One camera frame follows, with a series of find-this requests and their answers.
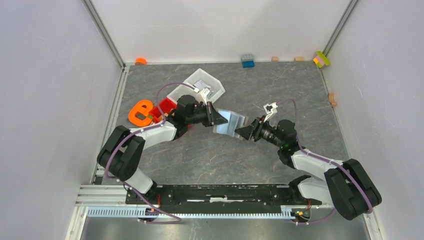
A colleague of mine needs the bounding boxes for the green pink toy bricks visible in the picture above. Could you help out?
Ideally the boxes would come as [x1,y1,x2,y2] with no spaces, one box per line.
[313,51,331,69]

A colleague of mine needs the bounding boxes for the white plastic bin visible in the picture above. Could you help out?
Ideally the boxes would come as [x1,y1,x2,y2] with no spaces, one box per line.
[166,68,226,104]

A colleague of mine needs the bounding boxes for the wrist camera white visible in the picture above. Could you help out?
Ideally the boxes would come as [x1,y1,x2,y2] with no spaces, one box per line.
[263,102,278,122]
[194,87,211,105]

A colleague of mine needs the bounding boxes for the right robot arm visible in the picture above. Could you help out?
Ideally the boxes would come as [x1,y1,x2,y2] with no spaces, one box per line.
[235,116,383,220]

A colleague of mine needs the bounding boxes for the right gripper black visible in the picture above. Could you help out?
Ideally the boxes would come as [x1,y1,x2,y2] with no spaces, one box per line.
[234,115,284,149]

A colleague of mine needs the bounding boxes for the curved wooden piece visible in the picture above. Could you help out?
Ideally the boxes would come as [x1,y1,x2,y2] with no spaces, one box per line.
[328,92,338,108]

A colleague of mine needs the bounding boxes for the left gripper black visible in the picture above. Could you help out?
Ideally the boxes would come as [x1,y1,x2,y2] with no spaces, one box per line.
[186,101,228,128]

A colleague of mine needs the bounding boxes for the orange tape dispenser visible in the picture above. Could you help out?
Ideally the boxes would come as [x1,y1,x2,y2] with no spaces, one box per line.
[128,99,154,127]

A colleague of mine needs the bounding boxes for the orange round piece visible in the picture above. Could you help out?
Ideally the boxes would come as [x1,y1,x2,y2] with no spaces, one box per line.
[134,57,147,66]

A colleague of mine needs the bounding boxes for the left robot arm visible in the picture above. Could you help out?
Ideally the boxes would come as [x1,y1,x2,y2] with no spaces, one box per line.
[97,95,228,204]

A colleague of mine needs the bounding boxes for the silver card in bin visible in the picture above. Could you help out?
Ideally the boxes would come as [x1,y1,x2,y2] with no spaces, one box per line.
[193,79,212,92]

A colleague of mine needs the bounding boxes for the wooden blocks in red bin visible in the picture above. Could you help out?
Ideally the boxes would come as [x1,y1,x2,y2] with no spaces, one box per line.
[155,113,169,123]

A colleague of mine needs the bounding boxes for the blue toy brick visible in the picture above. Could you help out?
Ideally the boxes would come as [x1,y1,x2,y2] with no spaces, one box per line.
[241,53,255,69]

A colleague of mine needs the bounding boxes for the red plastic bin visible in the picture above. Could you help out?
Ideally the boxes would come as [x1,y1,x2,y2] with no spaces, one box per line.
[147,98,193,130]

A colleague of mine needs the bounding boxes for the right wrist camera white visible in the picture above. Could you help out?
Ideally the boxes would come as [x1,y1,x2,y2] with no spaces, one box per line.
[263,102,278,122]

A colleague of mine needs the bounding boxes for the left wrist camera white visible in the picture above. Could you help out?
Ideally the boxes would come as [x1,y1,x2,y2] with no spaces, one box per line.
[194,87,211,105]

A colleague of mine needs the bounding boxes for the slotted cable duct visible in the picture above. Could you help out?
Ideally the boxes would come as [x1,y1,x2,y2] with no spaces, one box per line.
[86,207,294,220]

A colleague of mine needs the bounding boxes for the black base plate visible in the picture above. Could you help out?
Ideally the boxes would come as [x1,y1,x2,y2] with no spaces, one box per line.
[144,184,321,214]

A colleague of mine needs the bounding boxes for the flat wooden block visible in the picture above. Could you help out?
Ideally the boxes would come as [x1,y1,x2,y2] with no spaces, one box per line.
[294,56,305,62]

